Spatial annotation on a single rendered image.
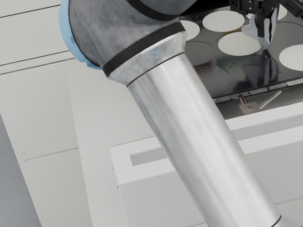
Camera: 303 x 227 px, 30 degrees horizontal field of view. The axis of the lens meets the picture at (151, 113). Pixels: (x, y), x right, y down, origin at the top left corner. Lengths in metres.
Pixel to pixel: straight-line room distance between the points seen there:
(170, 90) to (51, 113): 0.93
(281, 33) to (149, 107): 0.70
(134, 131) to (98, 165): 0.12
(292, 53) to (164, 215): 0.49
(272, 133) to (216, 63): 0.32
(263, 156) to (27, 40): 0.73
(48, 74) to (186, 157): 0.87
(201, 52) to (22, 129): 0.58
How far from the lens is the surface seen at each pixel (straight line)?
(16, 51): 1.47
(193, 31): 1.36
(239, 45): 1.30
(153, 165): 0.92
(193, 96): 0.68
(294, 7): 1.16
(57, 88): 1.53
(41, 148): 1.65
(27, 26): 1.43
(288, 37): 1.33
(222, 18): 1.41
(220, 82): 1.19
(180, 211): 0.98
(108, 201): 1.07
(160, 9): 0.64
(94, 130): 1.23
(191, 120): 0.67
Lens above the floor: 1.60
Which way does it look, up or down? 38 degrees down
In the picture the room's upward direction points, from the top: 9 degrees counter-clockwise
